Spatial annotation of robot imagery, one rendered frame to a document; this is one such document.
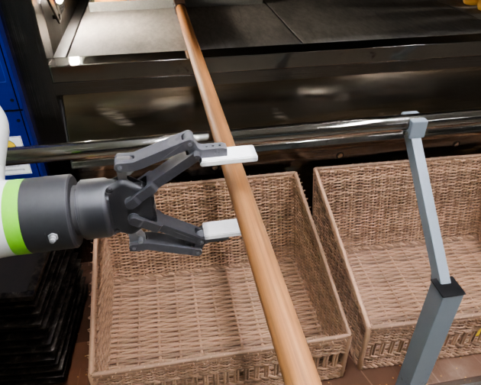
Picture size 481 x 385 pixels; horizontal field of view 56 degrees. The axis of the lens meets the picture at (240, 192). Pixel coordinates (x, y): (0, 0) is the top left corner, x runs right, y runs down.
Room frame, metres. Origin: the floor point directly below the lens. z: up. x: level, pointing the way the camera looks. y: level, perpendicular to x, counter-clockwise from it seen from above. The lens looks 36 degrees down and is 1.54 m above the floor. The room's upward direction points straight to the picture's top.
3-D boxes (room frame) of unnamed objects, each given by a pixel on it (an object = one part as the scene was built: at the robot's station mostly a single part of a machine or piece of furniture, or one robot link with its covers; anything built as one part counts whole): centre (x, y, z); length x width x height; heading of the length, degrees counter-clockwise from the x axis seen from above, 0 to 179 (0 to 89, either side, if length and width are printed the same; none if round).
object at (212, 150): (0.48, 0.04, 1.27); 0.05 x 0.01 x 0.03; 101
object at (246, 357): (0.79, 0.07, 0.72); 0.56 x 0.49 x 0.28; 100
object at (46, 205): (0.44, 0.23, 1.20); 0.12 x 0.06 x 0.09; 11
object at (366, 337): (0.90, -0.51, 0.72); 0.56 x 0.49 x 0.28; 99
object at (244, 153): (0.48, 0.02, 1.26); 0.07 x 0.03 x 0.01; 101
